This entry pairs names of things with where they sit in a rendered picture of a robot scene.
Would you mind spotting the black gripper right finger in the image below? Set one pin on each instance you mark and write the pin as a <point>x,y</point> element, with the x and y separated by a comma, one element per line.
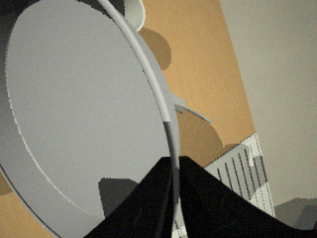
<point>212,210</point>

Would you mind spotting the dark grey tiled splashback wall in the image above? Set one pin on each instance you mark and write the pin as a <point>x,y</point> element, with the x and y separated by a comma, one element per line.
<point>307,219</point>

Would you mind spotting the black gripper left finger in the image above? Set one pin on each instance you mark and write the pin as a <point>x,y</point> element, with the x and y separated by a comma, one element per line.
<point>147,212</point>

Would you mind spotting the grey plate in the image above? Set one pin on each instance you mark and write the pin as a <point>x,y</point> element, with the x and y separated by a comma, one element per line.
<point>83,118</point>

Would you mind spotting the grey mug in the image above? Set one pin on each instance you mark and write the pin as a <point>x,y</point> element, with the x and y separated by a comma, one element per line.
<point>132,10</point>

